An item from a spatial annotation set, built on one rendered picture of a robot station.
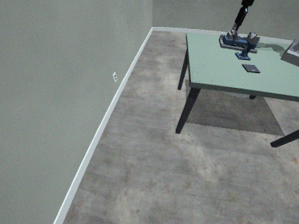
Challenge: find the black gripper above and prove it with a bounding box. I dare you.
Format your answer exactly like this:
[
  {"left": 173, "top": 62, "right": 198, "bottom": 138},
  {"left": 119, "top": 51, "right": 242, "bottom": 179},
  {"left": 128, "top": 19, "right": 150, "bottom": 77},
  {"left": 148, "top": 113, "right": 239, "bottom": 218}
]
[{"left": 232, "top": 0, "right": 254, "bottom": 35}]

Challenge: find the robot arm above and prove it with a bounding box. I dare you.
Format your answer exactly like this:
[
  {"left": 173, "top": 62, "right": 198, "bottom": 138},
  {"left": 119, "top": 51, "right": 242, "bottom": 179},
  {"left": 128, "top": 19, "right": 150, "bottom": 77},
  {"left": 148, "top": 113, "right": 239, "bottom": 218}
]
[{"left": 293, "top": 43, "right": 299, "bottom": 54}]

